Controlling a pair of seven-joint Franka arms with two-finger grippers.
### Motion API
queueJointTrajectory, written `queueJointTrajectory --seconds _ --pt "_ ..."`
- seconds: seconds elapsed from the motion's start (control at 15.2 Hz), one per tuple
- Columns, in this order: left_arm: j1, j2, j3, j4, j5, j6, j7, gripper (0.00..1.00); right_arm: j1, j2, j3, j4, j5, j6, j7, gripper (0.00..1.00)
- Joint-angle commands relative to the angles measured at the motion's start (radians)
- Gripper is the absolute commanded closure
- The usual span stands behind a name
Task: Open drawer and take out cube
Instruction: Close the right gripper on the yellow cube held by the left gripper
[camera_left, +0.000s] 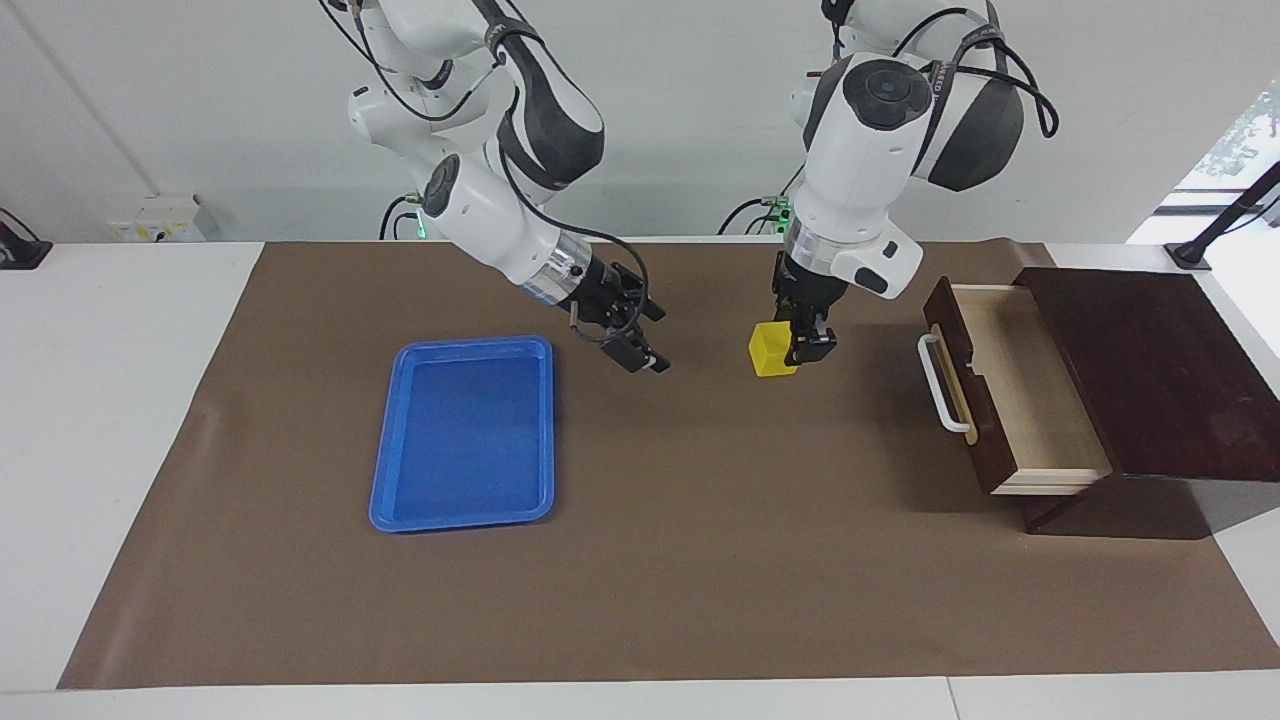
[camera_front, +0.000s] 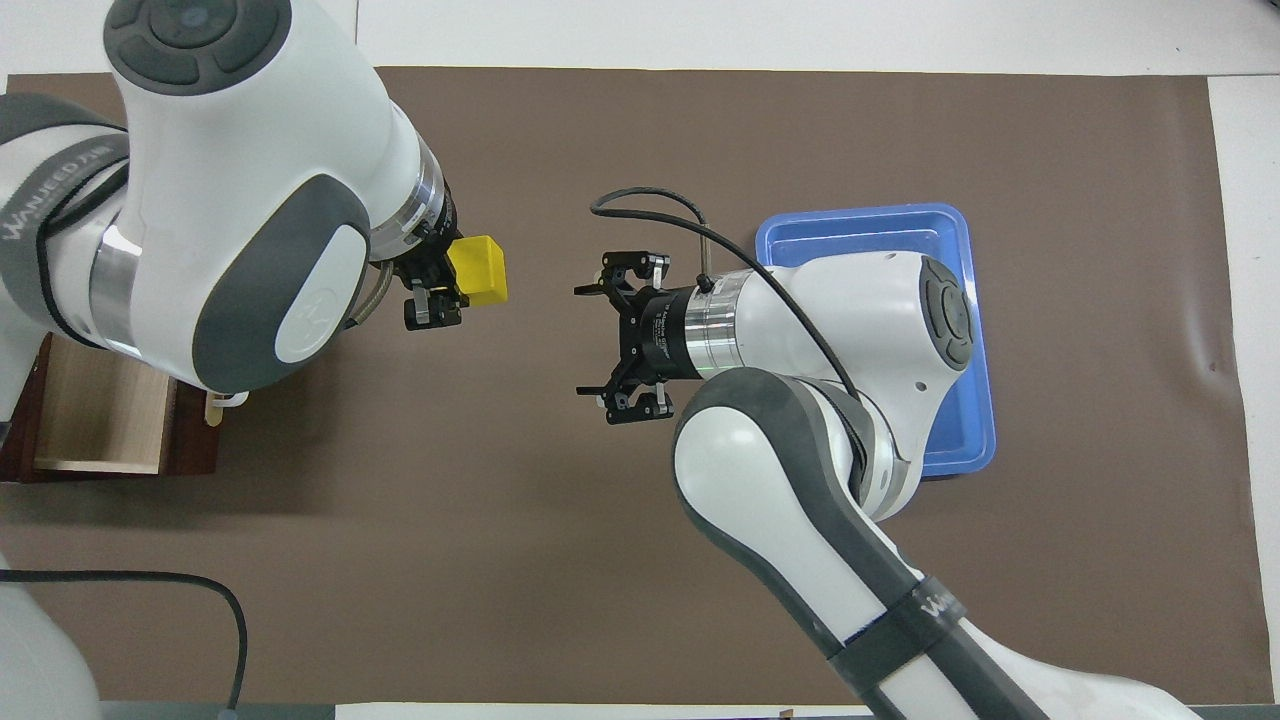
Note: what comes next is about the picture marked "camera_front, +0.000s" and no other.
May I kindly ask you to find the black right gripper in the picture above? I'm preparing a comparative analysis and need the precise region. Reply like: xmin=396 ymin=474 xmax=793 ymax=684
xmin=575 ymin=250 xmax=706 ymax=427

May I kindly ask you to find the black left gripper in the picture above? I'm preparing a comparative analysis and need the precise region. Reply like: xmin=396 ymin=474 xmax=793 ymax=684
xmin=393 ymin=220 xmax=467 ymax=332

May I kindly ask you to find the yellow cube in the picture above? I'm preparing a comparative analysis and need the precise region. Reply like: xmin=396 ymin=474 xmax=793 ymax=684
xmin=447 ymin=235 xmax=509 ymax=308

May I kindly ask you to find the wooden drawer with white handle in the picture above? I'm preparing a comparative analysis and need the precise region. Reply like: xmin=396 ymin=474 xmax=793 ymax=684
xmin=35 ymin=335 xmax=249 ymax=476

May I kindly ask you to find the brown table mat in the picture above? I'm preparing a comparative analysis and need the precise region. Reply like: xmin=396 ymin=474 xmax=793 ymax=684
xmin=0 ymin=67 xmax=1276 ymax=706

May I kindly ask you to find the blue plastic tray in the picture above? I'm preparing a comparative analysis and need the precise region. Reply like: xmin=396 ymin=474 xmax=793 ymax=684
xmin=755 ymin=203 xmax=998 ymax=478

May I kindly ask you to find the dark brown wooden cabinet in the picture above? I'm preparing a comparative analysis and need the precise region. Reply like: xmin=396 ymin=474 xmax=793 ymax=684
xmin=0 ymin=335 xmax=221 ymax=484

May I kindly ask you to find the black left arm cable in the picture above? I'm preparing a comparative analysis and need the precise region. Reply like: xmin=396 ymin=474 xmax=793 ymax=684
xmin=0 ymin=160 xmax=248 ymax=713

